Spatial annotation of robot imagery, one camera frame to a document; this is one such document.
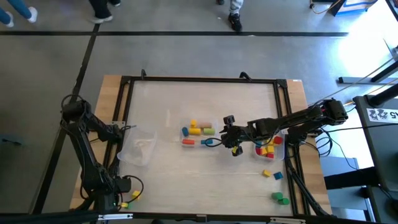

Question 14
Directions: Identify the clear plastic bin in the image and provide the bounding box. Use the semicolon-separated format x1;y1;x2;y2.
252;130;286;162
116;126;158;167
179;118;220;149

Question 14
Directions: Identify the black stand base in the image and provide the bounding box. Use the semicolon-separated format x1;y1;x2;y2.
338;60;398;85

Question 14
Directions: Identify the black equipment cart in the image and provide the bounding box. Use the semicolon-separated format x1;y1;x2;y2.
323;82;398;224

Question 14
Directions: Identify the person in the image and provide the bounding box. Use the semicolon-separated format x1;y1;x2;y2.
0;0;39;28
216;0;244;32
88;0;122;25

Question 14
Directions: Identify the white printed label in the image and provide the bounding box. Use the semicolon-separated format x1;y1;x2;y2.
366;107;398;123

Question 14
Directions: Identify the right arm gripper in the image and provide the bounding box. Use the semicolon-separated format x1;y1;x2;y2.
219;114;251;157

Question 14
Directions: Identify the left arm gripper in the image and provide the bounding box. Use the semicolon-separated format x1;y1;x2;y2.
99;176;132;215

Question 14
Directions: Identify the blue and white paper bag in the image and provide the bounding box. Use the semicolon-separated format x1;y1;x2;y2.
329;0;379;17

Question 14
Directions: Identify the silver metal bracket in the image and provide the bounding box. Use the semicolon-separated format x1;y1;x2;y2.
269;217;307;224
98;213;134;221

